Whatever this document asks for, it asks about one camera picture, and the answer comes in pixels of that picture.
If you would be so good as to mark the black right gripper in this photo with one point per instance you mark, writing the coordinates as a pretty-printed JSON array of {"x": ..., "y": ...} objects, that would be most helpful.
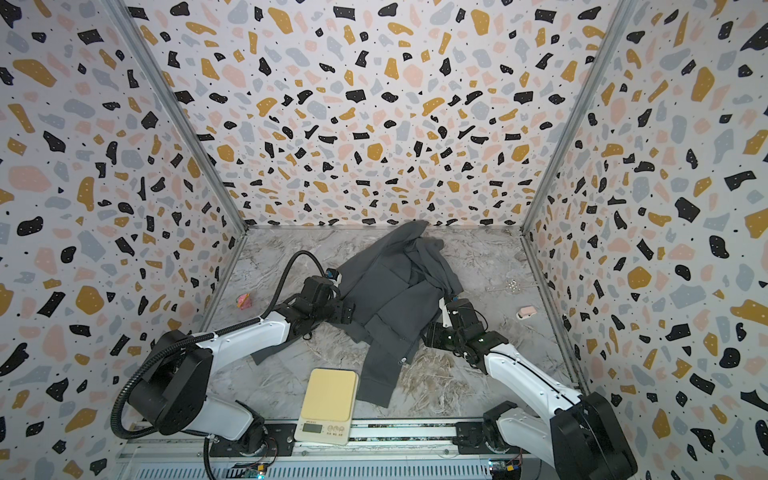
[{"x": 437, "y": 335}]

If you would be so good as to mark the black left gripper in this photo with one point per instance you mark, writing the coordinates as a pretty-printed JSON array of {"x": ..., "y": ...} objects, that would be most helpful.
[{"x": 337, "y": 316}]

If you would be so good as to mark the grey zip-up jacket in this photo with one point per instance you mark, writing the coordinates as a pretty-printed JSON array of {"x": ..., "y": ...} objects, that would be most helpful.
[{"x": 393, "y": 289}]

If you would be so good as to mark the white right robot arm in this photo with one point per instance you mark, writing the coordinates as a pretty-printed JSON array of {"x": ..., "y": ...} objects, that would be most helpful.
[{"x": 576, "y": 434}]

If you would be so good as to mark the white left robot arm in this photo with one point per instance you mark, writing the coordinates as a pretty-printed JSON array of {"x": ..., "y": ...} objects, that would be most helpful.
[{"x": 174, "y": 391}]

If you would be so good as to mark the small pink white toy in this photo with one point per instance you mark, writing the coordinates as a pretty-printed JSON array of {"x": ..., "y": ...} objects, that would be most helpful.
[{"x": 526, "y": 312}]

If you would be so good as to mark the clear acrylic perforated plate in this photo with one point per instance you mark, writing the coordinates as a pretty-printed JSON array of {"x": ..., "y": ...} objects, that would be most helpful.
[{"x": 512, "y": 286}]

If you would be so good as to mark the pink yellow flower toy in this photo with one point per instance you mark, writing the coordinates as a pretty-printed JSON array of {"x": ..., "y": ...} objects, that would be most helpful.
[{"x": 244, "y": 301}]

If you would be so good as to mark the cream kitchen scale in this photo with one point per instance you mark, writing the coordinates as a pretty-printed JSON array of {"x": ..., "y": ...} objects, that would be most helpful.
[{"x": 328, "y": 407}]

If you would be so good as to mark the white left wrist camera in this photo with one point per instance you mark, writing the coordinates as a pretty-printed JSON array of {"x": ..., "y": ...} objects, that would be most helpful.
[{"x": 332, "y": 274}]

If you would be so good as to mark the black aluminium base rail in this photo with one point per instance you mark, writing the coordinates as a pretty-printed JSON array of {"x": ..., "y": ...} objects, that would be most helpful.
[{"x": 377, "y": 438}]

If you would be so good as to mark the aluminium corner frame post left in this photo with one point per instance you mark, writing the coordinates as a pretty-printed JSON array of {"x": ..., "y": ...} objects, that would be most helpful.
[{"x": 120, "y": 16}]

